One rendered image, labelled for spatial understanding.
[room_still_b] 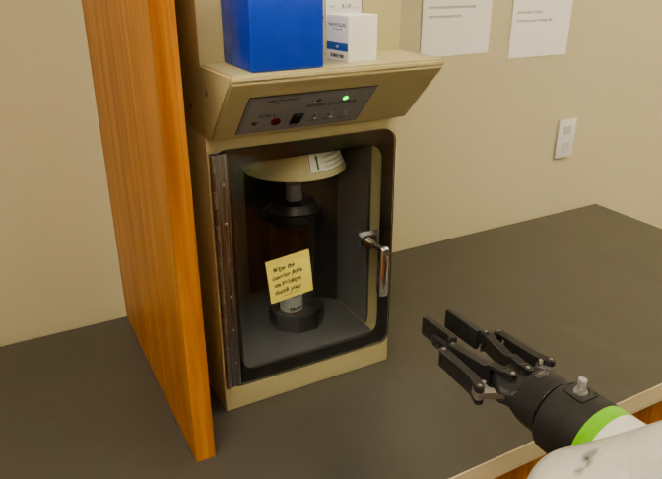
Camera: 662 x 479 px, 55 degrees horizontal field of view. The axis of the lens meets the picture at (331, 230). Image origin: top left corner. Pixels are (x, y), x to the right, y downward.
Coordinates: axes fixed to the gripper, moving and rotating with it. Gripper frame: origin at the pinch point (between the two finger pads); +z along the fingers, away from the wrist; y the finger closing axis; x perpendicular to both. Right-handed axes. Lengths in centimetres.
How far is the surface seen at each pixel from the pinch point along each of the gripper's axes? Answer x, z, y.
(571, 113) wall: -9, 67, -96
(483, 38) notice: -32, 66, -60
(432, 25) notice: -36, 66, -44
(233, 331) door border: 4.8, 22.0, 24.9
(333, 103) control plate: -30.8, 16.2, 10.5
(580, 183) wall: 13, 67, -105
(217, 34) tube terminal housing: -40, 23, 24
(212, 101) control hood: -32.3, 18.8, 27.0
